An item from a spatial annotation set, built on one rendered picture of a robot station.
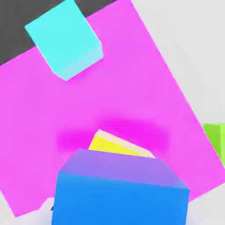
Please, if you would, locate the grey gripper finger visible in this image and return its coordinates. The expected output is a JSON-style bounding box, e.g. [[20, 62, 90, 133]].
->
[[38, 197, 55, 225]]

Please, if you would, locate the small blue cube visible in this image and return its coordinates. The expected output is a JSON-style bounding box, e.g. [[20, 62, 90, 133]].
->
[[51, 148, 190, 225]]

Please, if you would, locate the large magenta box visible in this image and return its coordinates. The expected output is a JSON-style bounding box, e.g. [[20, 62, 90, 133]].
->
[[0, 0, 225, 218]]

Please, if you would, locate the small yellow cube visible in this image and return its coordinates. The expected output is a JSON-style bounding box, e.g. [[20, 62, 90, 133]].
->
[[88, 129, 156, 159]]

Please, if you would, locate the small green cube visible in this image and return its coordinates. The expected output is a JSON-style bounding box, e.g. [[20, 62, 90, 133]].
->
[[203, 123, 225, 168]]

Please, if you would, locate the small cyan cube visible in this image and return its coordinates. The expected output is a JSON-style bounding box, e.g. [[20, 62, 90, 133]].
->
[[24, 0, 104, 82]]

